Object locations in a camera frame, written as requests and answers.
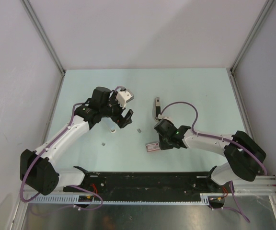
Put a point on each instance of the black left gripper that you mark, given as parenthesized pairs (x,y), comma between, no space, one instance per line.
(124,120)

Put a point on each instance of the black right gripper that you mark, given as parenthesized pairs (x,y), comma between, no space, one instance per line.
(162,145)

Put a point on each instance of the red white staple box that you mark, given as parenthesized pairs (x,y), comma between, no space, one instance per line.
(154,146)

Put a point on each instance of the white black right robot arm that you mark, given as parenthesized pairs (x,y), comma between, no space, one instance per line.
(245,158)

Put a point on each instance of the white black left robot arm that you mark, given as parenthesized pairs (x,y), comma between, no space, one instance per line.
(38,168)

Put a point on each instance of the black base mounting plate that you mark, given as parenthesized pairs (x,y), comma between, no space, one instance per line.
(155,194)

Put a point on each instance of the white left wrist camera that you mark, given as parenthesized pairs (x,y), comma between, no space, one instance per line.
(123,97)

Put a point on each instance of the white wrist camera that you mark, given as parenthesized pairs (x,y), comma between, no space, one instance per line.
(123,97)
(160,117)

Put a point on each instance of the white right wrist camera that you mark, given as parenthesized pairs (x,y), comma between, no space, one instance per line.
(160,117)

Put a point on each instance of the white slotted cable duct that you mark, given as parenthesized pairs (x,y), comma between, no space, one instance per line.
(74,199)

